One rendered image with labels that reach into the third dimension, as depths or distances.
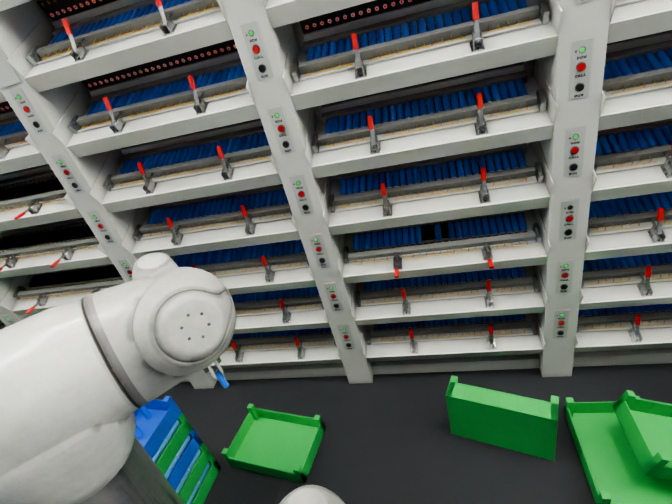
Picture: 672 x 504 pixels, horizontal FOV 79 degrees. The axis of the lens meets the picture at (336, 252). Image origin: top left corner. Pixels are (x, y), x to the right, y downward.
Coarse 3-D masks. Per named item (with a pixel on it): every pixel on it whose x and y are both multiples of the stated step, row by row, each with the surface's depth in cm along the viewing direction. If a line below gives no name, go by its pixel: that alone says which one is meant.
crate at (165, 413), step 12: (168, 396) 123; (156, 408) 130; (168, 408) 122; (144, 420) 127; (156, 420) 126; (168, 420) 121; (144, 432) 123; (156, 432) 117; (168, 432) 121; (144, 444) 113; (156, 444) 117
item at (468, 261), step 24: (528, 216) 124; (432, 240) 129; (456, 240) 127; (360, 264) 132; (384, 264) 129; (408, 264) 127; (432, 264) 124; (456, 264) 122; (480, 264) 121; (504, 264) 120; (528, 264) 120
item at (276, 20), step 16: (272, 0) 92; (288, 0) 90; (304, 0) 89; (320, 0) 89; (336, 0) 89; (352, 0) 88; (368, 0) 88; (272, 16) 92; (288, 16) 92; (304, 16) 92
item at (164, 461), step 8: (184, 416) 128; (184, 424) 128; (176, 432) 124; (184, 432) 127; (176, 440) 124; (184, 440) 127; (168, 448) 121; (176, 448) 124; (160, 456) 118; (168, 456) 121; (160, 464) 118; (168, 464) 121
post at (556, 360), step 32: (608, 0) 81; (576, 32) 85; (544, 64) 98; (576, 192) 104; (544, 224) 115; (576, 256) 114; (576, 288) 120; (544, 320) 129; (576, 320) 127; (544, 352) 136
